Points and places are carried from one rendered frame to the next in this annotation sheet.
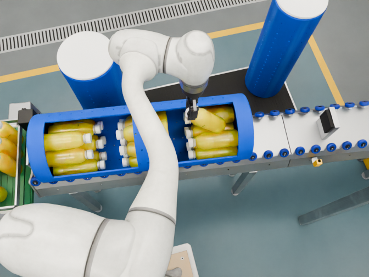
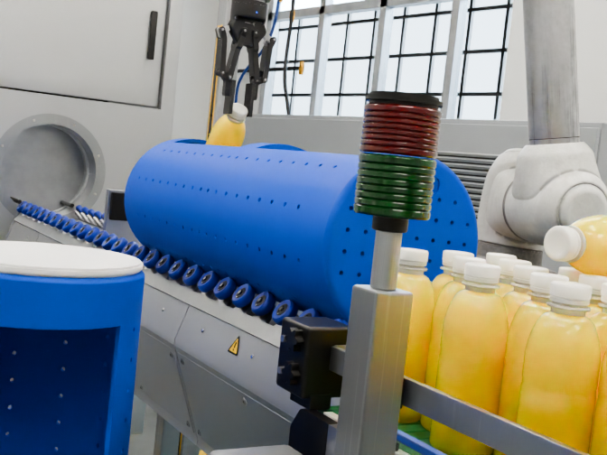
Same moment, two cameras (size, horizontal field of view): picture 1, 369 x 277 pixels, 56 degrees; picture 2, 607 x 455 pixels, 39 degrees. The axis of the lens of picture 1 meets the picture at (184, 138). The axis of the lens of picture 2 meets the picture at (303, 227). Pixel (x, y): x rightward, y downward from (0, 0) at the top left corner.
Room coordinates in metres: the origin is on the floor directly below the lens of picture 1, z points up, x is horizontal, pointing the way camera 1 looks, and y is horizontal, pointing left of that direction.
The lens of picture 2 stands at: (1.03, 1.75, 1.19)
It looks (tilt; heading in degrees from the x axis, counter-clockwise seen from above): 4 degrees down; 249
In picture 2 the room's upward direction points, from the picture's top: 6 degrees clockwise
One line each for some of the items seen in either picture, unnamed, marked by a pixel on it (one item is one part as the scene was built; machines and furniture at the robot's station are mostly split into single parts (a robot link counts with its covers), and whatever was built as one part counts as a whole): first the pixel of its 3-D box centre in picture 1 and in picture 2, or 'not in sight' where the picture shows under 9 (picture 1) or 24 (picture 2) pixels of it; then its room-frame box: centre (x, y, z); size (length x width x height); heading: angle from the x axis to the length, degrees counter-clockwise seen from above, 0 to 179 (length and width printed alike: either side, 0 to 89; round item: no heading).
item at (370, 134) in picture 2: not in sight; (400, 131); (0.72, 1.10, 1.23); 0.06 x 0.06 x 0.04
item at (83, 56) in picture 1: (85, 55); (42, 257); (0.95, 0.50, 1.03); 0.28 x 0.28 x 0.01
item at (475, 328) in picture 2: not in sight; (471, 365); (0.51, 0.93, 1.00); 0.07 x 0.07 x 0.19
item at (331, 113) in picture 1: (325, 123); (124, 218); (0.66, -0.65, 1.00); 0.10 x 0.04 x 0.15; 10
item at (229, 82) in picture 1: (193, 114); not in sight; (1.10, -0.06, 0.07); 1.50 x 0.52 x 0.15; 108
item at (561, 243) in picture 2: not in sight; (562, 243); (0.43, 0.95, 1.14); 0.04 x 0.02 x 0.04; 102
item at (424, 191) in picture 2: not in sight; (394, 186); (0.72, 1.10, 1.18); 0.06 x 0.06 x 0.05
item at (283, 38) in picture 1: (278, 47); not in sight; (1.38, -0.58, 0.59); 0.28 x 0.28 x 0.88
